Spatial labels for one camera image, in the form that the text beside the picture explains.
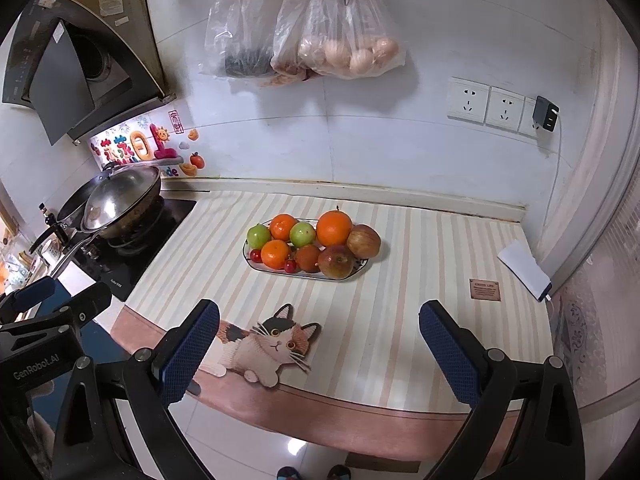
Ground white charging cable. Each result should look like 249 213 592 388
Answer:
542 115 563 301

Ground white wall socket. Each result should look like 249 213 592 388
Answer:
517 97 543 138
485 86 526 131
446 77 492 126

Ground phone with white cover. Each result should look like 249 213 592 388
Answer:
497 240 553 303

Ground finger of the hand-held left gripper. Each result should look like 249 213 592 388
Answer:
0 276 57 323
50 282 113 333

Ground black charger plug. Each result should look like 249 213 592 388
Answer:
531 95 560 133

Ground steel wok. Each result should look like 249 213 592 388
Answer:
47 175 166 281

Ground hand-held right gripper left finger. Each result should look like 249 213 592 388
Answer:
50 299 221 480

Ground clear plastic bag dark contents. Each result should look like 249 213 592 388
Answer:
199 0 296 86

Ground clear plastic bag of eggs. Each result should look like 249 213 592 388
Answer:
270 0 407 81

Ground striped cat print table mat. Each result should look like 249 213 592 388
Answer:
110 191 556 461

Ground black gas stove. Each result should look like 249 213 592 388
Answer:
65 197 197 303

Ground colourful wall sticker set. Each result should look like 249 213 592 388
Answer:
90 110 206 178

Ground brown apple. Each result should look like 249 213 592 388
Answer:
346 224 382 260

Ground small dark orange persimmon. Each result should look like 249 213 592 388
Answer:
295 244 321 274

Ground person's left forearm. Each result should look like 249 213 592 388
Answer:
27 407 57 467

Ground red green apple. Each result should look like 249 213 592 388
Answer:
317 243 357 280

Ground small green apple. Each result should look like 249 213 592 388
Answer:
247 223 272 250
290 221 317 247

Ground floral oval plate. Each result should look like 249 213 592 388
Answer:
242 217 373 283

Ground steel wok lid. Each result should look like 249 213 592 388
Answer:
81 166 162 231

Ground large orange with stem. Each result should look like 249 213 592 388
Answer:
316 206 354 247

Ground black range hood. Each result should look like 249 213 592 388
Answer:
2 0 177 147

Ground black frying pan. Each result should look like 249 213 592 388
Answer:
27 177 108 256

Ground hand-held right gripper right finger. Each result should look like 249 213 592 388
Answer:
419 300 586 480

